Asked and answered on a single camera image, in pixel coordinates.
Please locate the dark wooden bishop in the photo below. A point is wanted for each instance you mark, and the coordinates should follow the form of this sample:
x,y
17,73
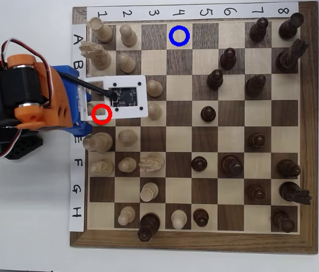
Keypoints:
x,y
288,168

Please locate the black camera circuit board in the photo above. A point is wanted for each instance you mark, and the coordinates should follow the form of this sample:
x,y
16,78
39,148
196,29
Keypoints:
x,y
125,96

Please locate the light wooden knight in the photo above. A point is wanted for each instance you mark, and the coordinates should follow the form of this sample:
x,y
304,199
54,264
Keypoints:
x,y
99,58
152,163

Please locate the light wooden rook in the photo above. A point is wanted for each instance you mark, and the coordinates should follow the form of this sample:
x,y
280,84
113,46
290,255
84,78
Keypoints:
x,y
102,32
149,192

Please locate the dark pawn at F6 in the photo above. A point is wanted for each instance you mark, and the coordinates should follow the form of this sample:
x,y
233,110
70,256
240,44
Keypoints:
x,y
231,165

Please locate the dark pawn at C7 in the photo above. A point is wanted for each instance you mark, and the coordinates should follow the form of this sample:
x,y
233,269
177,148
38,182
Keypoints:
x,y
255,86

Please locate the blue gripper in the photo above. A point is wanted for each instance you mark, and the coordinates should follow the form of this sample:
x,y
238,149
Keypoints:
x,y
83,131

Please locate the dark wooden rook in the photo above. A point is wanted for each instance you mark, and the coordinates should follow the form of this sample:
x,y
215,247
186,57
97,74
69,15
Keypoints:
x,y
289,27
282,221

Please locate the dark wooden knight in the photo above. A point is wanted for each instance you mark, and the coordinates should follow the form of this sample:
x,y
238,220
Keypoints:
x,y
288,58
292,192

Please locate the dark wooden pawn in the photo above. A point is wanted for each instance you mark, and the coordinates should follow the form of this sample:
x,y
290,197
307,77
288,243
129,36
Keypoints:
x,y
258,31
200,217
255,192
199,164
256,141
208,114
227,59
214,80

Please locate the white number label strip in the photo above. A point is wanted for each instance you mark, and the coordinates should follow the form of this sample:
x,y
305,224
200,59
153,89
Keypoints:
x,y
190,11

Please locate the white letter label strip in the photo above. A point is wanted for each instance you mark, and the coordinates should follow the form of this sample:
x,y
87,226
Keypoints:
x,y
77,175

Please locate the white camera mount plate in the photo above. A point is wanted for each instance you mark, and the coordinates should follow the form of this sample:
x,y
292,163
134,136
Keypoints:
x,y
142,96

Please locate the wooden chessboard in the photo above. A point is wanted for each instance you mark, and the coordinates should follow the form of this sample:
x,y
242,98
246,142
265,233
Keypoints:
x,y
176,243

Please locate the light wooden pawn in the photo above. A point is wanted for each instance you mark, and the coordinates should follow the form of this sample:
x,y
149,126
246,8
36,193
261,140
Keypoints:
x,y
155,111
126,215
128,137
127,164
128,37
127,63
179,218
155,88

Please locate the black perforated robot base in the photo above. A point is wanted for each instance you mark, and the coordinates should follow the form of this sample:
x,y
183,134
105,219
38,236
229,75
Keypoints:
x,y
23,148

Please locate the light wooden king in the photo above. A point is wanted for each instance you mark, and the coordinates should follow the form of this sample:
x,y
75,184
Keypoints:
x,y
101,143

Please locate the dark bishop at H3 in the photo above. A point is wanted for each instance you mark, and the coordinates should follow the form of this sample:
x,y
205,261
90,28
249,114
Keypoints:
x,y
148,226

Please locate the black orange robot arm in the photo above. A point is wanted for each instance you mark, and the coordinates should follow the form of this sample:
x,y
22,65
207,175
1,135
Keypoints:
x,y
20,85

